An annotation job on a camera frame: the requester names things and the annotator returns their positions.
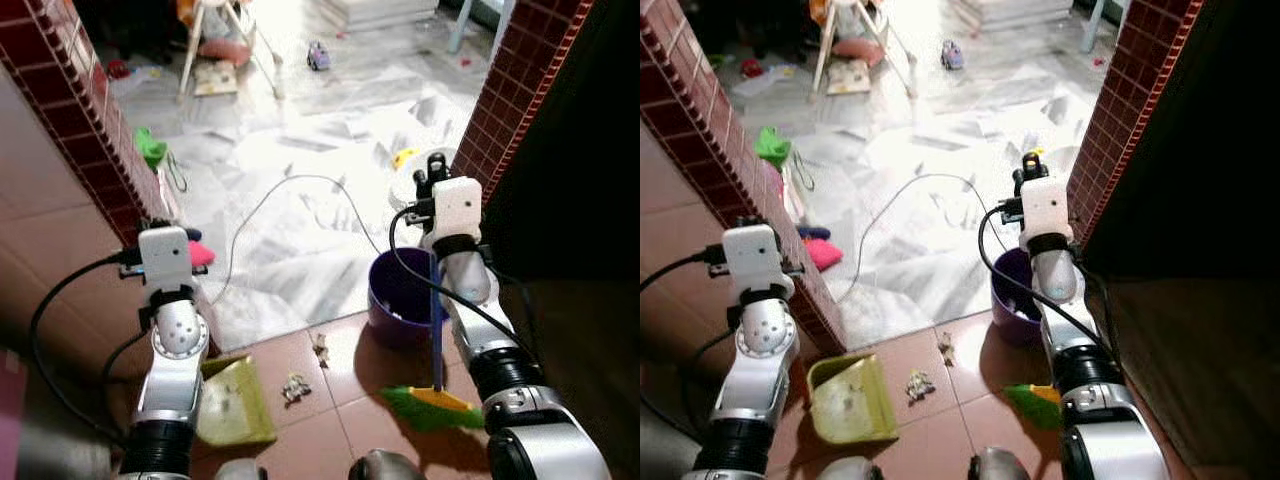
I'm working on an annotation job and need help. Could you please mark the pink cushion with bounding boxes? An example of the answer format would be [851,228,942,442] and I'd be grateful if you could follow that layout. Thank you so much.
[198,38,251,67]
[832,37,886,67]

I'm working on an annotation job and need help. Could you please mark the flat picture book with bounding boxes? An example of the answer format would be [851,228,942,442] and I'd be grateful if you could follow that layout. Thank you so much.
[826,60,873,96]
[193,62,239,97]

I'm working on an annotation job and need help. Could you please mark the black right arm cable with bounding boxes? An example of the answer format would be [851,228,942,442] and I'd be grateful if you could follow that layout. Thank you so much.
[978,204,1123,363]
[388,204,546,369]

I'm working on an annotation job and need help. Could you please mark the grey left robot foot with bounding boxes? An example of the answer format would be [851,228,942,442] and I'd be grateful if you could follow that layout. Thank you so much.
[213,458,269,480]
[815,457,886,480]

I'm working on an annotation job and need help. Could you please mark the green cloth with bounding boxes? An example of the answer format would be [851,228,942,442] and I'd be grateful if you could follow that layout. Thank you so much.
[755,126,793,171]
[135,127,169,171]

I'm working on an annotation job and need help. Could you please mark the grey right robot foot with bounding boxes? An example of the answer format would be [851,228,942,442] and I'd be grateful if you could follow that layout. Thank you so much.
[348,450,417,480]
[968,447,1032,480]

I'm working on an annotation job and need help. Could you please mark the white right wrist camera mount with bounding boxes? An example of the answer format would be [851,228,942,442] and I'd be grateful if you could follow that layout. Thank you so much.
[432,178,484,241]
[1020,177,1072,239]

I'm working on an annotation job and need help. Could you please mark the white legged stool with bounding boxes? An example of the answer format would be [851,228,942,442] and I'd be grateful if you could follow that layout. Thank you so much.
[178,0,286,103]
[810,0,918,101]

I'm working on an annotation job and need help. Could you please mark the yellow-green dustpan with black handle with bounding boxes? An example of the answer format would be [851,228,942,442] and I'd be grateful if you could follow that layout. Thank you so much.
[806,353,899,446]
[195,355,279,447]

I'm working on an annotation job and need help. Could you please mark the thin grey floor cable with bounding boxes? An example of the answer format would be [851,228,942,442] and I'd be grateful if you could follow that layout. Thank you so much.
[213,174,386,303]
[835,172,1007,303]

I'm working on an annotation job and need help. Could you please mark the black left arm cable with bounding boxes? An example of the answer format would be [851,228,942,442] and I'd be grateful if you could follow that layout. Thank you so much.
[30,250,153,443]
[640,248,733,441]

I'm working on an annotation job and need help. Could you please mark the purple fabric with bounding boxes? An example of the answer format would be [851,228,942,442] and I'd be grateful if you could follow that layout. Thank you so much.
[0,350,29,480]

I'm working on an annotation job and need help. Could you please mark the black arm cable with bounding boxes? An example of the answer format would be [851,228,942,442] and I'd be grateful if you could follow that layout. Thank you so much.
[30,250,153,443]
[640,248,733,441]
[388,204,546,369]
[978,204,1123,363]

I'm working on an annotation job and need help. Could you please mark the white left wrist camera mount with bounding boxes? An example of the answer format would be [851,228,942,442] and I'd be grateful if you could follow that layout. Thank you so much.
[138,226,193,291]
[722,225,784,293]

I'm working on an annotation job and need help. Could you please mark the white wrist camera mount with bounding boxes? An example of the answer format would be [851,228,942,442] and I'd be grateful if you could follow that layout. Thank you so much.
[432,178,484,241]
[722,225,784,293]
[1020,177,1072,239]
[138,226,193,291]

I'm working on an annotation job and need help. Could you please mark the purple plastic bucket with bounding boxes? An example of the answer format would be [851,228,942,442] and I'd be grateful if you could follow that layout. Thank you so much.
[990,248,1047,349]
[368,248,447,351]

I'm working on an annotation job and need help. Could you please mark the green broom with blue handle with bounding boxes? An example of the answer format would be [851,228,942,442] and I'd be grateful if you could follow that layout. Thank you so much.
[380,250,487,433]
[1003,383,1063,431]

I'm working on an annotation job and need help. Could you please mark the pale blue frame legs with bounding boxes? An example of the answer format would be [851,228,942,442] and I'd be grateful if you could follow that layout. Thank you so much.
[1080,0,1136,54]
[447,0,514,56]

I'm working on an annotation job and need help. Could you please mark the grey robot foot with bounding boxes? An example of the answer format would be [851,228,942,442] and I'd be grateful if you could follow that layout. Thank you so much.
[348,450,417,480]
[213,458,269,480]
[815,457,886,480]
[968,447,1032,480]

